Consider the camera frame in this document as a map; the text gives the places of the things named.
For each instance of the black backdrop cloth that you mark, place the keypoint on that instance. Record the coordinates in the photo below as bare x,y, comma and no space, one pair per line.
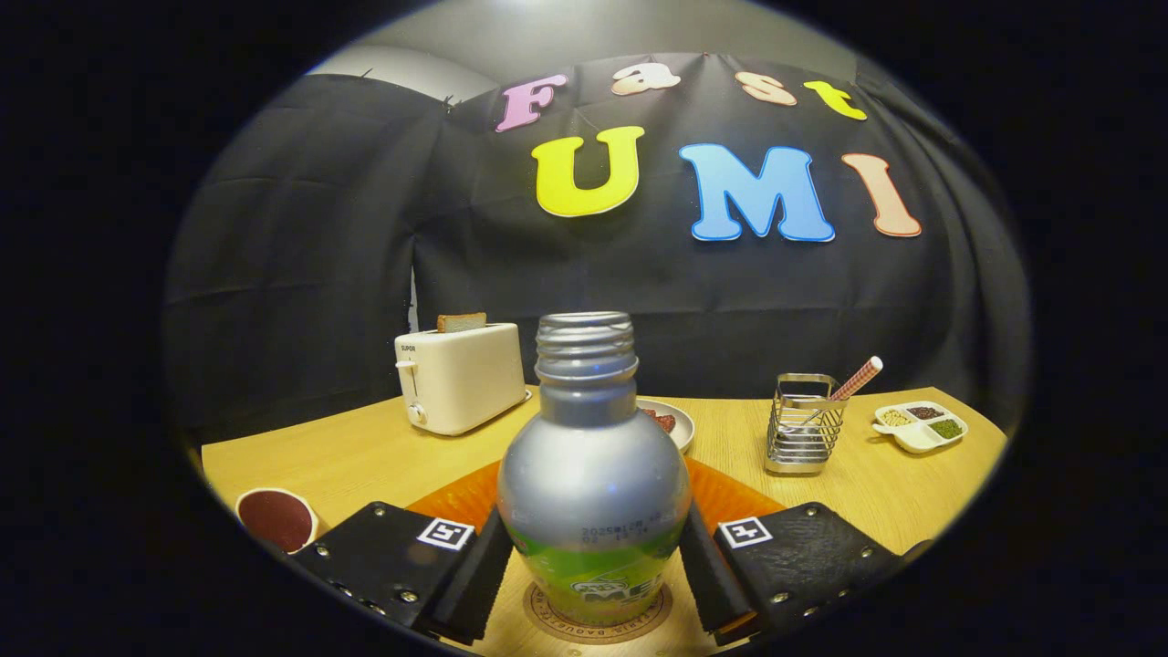
319,228

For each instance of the white toaster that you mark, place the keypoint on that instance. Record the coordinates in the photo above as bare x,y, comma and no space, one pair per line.
465,383

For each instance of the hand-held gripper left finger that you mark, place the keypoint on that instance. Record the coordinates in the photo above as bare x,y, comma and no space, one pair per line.
479,584

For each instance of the red white striped straw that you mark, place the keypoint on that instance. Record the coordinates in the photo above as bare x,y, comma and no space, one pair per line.
858,377

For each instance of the red meat slices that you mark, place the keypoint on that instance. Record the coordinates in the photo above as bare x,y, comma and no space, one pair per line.
664,422

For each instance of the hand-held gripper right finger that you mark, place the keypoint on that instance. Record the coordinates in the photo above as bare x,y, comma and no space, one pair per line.
703,579

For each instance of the toast slice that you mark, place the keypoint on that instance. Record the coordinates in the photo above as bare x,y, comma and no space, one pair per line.
461,322

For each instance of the silver green juice bottle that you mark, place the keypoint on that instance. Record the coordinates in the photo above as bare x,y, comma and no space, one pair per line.
593,474

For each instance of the small white plate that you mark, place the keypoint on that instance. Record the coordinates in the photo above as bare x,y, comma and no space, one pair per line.
684,427

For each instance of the white divided dish with grains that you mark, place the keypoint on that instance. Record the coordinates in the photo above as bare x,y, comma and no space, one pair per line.
917,438

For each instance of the wooden table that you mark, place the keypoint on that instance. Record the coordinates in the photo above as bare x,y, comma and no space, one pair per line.
365,456

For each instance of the round cork coaster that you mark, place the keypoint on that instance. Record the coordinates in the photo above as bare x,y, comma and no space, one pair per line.
538,613

